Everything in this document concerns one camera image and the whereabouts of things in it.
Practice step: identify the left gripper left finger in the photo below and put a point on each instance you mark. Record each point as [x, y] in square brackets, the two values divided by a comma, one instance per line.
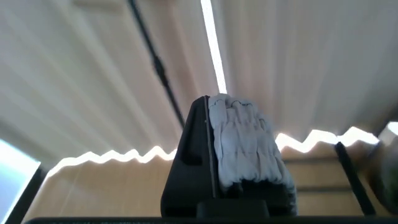
[189, 161]

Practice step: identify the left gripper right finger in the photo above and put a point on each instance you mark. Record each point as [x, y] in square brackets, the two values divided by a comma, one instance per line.
[280, 202]

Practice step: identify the black clothes rack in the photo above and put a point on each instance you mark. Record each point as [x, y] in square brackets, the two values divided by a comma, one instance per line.
[158, 67]

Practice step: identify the beige curtain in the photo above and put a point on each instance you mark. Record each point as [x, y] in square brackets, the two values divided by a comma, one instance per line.
[77, 77]

